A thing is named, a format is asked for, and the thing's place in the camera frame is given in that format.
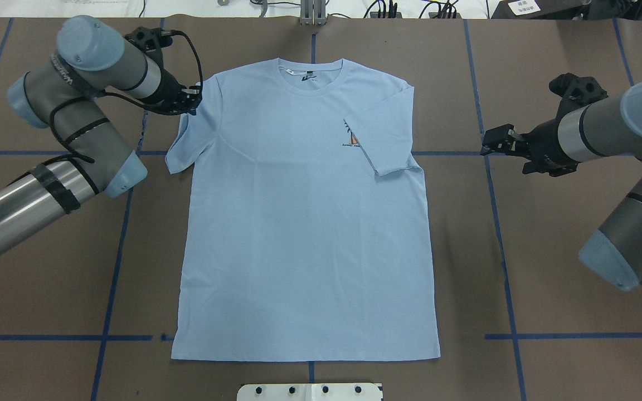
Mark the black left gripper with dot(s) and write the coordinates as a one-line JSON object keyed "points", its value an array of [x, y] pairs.
{"points": [[169, 91]]}

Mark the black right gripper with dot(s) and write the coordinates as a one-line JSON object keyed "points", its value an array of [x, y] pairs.
{"points": [[544, 142]]}

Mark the light blue t-shirt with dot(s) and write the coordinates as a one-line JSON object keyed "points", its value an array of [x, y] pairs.
{"points": [[308, 234]]}

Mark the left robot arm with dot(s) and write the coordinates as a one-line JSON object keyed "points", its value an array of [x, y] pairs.
{"points": [[92, 60]]}

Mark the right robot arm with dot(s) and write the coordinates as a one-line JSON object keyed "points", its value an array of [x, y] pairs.
{"points": [[590, 126]]}

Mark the black box with label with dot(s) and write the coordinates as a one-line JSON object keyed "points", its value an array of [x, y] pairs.
{"points": [[549, 10]]}

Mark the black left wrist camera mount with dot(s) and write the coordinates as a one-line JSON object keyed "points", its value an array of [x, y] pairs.
{"points": [[151, 41]]}

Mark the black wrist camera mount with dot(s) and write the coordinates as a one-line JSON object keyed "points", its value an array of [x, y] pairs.
{"points": [[575, 92], [151, 41]]}

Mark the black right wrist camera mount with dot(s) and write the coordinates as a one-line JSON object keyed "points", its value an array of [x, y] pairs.
{"points": [[575, 92]]}

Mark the grey metal camera post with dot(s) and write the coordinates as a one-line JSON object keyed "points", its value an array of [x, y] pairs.
{"points": [[313, 12]]}

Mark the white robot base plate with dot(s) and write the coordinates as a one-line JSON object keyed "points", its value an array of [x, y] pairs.
{"points": [[311, 391]]}

